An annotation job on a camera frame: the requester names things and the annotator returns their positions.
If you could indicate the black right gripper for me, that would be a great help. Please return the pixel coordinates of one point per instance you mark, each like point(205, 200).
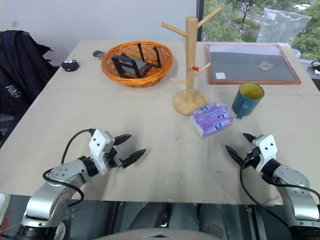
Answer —
point(252, 158)

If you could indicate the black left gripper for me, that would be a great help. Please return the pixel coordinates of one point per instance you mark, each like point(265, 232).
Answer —
point(112, 158)

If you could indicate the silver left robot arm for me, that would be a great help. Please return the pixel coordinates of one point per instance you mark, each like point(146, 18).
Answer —
point(50, 197)

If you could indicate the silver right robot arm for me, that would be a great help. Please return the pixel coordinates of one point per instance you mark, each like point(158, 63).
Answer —
point(297, 192)

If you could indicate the teal mug yellow inside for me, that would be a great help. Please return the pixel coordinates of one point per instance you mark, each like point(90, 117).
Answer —
point(245, 105)

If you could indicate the wooden mug tree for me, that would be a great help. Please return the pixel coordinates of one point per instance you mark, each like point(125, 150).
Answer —
point(191, 50)

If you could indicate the purple tissue pack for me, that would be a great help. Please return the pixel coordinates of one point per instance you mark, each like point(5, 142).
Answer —
point(212, 120)

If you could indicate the white label sticker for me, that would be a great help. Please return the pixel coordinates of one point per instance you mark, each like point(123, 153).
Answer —
point(219, 75)

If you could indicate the orange woven basket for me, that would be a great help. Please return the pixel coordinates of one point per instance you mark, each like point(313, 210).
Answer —
point(111, 73)

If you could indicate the black folding stand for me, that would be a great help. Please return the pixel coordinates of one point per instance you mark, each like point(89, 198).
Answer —
point(126, 65)

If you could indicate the wood-framed dark board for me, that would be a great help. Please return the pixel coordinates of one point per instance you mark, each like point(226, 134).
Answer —
point(245, 62)

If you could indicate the small clear plastic pouch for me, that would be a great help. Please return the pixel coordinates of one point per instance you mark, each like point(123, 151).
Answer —
point(265, 65)

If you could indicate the grey rounded robot body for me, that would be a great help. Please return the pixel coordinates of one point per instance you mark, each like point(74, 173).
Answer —
point(155, 234)

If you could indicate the red tape marker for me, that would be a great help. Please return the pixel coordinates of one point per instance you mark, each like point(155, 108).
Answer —
point(195, 68)

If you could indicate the small black silver clip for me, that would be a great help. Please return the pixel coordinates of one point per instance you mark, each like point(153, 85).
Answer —
point(98, 53)

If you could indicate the black round toy with eyes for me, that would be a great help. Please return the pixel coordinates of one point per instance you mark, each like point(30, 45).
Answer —
point(70, 65)

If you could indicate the pale blue round object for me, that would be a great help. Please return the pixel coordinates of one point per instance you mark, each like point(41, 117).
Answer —
point(297, 53)

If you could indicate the large clear plastic bag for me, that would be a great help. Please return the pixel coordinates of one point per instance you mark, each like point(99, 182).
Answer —
point(282, 27)

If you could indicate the black backpack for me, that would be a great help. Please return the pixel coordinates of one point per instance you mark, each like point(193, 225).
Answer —
point(20, 70)

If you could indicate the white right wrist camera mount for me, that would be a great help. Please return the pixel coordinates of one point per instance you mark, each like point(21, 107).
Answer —
point(267, 147)

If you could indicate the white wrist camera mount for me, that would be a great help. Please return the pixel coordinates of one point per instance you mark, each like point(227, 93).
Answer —
point(267, 147)
point(98, 145)

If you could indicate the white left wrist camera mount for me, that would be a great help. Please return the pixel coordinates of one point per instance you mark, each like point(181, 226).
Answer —
point(98, 145)

